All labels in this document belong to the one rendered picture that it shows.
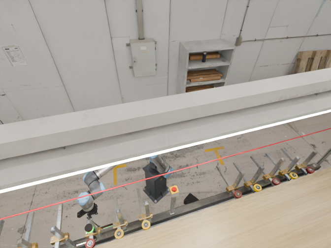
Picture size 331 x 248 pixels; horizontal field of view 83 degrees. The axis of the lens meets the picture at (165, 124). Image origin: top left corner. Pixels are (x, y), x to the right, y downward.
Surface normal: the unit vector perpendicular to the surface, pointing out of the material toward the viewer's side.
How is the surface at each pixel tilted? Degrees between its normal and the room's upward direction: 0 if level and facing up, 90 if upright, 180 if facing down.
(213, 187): 0
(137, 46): 90
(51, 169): 61
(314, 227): 0
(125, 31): 90
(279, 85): 0
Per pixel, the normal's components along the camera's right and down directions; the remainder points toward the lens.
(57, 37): 0.23, 0.67
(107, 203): 0.02, -0.73
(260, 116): 0.28, 0.22
